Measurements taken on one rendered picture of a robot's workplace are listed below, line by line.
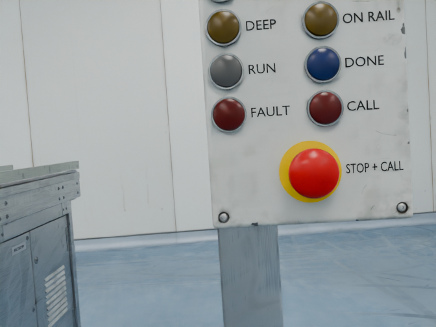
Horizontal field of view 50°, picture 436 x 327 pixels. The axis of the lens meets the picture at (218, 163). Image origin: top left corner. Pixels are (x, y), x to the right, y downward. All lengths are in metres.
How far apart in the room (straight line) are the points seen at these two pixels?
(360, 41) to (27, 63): 4.07
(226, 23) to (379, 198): 0.19
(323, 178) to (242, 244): 0.13
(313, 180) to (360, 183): 0.05
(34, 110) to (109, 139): 0.68
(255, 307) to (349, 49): 0.26
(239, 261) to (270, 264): 0.03
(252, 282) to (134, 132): 3.71
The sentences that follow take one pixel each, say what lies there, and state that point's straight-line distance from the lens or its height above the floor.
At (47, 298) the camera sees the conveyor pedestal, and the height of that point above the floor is 0.38.
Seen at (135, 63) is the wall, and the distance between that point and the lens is 4.20.
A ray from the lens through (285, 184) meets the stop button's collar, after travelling 0.40.
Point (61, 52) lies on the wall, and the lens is 4.32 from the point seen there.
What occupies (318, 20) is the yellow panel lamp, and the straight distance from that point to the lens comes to 0.41.
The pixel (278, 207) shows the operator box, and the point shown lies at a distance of 0.40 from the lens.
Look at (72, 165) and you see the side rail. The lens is 1.90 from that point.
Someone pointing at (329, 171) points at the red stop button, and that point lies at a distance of 0.38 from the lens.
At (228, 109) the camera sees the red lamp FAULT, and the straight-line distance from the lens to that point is 0.39.
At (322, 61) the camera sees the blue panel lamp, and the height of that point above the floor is 0.95.
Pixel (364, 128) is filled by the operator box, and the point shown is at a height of 0.89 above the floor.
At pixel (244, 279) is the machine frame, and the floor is 0.75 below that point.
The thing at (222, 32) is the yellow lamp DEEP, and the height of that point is 0.98.
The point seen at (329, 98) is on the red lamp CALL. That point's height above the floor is 0.92.
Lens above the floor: 0.89
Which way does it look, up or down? 3 degrees down
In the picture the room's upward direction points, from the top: 4 degrees counter-clockwise
